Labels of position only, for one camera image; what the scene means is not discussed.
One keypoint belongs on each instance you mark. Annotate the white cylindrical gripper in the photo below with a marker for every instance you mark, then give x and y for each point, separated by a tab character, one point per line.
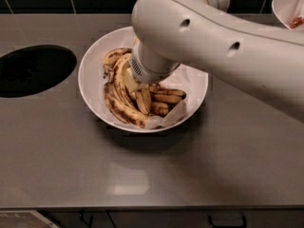
146	71

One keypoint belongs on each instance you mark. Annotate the long central spotted banana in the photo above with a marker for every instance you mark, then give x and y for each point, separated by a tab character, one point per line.
143	99

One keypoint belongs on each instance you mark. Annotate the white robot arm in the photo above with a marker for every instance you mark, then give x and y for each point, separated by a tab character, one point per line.
265	62

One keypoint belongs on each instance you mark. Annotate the curved middle left banana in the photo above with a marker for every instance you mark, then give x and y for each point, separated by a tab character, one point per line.
118	79

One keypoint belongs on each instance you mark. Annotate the bottom left dark banana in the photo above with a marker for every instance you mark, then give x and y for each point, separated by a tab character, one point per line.
120	110

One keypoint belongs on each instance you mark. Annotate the right horizontal banana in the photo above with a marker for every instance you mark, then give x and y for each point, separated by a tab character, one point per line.
166	95

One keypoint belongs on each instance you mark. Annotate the upper left spotted banana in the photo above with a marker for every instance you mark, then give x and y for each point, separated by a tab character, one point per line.
112	57

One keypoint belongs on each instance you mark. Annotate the lower right short banana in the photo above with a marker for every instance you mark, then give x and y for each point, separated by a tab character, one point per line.
159	108

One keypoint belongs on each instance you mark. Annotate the white round bowl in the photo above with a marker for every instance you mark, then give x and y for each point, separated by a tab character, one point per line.
90	76

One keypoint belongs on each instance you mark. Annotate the white paper bowl liner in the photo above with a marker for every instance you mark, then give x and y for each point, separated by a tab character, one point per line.
194	84

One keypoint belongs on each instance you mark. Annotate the black round counter hole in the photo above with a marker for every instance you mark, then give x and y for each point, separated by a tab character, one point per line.
31	70

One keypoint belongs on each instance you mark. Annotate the right black drawer handle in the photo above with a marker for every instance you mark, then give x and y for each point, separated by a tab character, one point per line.
227	222

